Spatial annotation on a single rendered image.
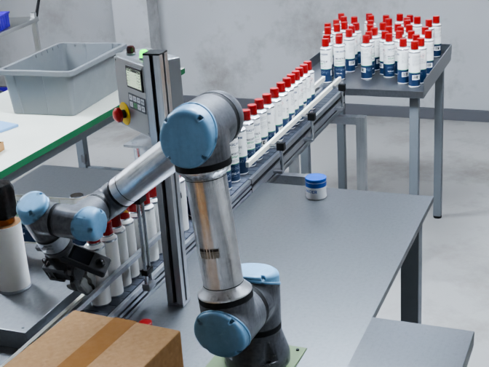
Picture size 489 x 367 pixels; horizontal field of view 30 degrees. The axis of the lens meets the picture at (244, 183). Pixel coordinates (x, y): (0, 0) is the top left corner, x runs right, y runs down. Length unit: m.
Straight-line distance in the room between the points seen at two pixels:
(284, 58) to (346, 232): 4.17
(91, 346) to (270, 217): 1.31
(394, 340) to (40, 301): 0.90
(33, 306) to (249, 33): 4.75
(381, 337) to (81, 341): 0.81
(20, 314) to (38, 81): 2.12
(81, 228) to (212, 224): 0.32
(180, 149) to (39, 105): 2.65
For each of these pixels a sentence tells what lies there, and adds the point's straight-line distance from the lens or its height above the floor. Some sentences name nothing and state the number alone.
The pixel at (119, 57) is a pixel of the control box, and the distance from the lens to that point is 2.31.
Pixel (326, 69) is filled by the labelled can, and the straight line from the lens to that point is 4.21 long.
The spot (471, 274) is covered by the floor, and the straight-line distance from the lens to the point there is 4.38.
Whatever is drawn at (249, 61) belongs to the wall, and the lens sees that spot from 6.96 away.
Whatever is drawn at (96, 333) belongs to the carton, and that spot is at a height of 1.12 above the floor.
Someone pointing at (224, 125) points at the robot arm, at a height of 1.44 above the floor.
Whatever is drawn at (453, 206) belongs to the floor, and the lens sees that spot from 5.13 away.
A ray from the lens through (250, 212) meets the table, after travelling 2.94.
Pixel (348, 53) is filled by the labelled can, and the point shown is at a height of 0.97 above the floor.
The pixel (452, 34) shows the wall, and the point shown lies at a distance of 6.49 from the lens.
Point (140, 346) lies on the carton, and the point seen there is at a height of 1.12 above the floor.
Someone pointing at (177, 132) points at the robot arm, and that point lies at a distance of 1.77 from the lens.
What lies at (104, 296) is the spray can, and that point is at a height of 0.91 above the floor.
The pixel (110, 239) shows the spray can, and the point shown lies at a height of 1.04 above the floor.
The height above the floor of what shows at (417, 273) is 0.59.
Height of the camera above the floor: 1.96
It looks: 21 degrees down
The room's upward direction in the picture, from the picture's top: 4 degrees counter-clockwise
